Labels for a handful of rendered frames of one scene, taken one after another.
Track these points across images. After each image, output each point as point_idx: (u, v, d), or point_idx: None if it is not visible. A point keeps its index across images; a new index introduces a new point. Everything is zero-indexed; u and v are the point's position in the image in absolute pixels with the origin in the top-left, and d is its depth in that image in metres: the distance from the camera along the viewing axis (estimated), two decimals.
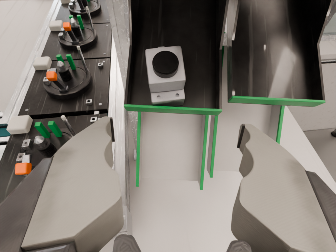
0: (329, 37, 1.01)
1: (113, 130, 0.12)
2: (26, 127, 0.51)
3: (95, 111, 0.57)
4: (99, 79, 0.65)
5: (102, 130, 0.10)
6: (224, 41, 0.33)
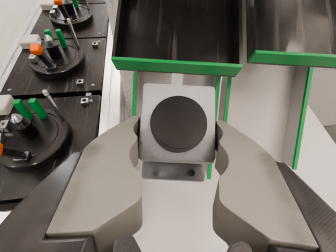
0: None
1: None
2: (6, 107, 0.44)
3: (86, 92, 0.51)
4: (92, 58, 0.58)
5: (129, 128, 0.11)
6: None
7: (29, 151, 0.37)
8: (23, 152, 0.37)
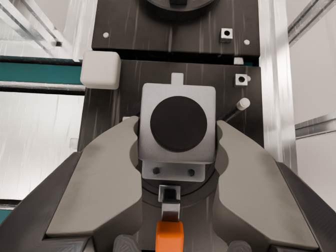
0: None
1: None
2: (116, 80, 0.26)
3: (235, 57, 0.29)
4: None
5: (129, 128, 0.11)
6: None
7: (180, 185, 0.22)
8: (173, 188, 0.22)
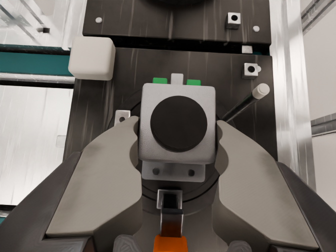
0: None
1: None
2: (109, 69, 0.23)
3: (243, 46, 0.26)
4: None
5: (129, 128, 0.11)
6: None
7: (182, 190, 0.19)
8: (173, 192, 0.19)
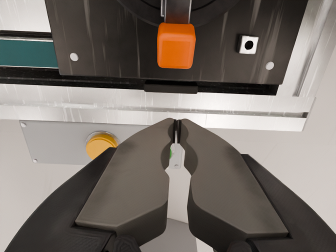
0: None
1: (175, 132, 0.12)
2: None
3: None
4: None
5: (164, 130, 0.11)
6: None
7: None
8: None
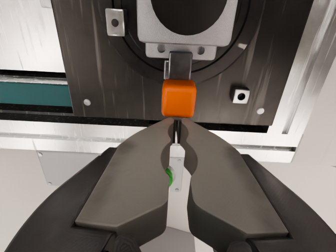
0: None
1: (175, 132, 0.12)
2: None
3: None
4: None
5: (164, 130, 0.11)
6: None
7: None
8: None
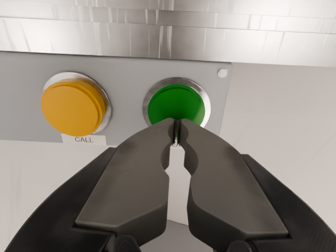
0: None
1: (175, 132, 0.12)
2: None
3: None
4: None
5: (164, 130, 0.11)
6: None
7: None
8: None
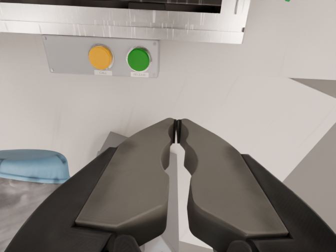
0: None
1: (175, 132, 0.12)
2: None
3: None
4: None
5: (164, 130, 0.11)
6: None
7: None
8: None
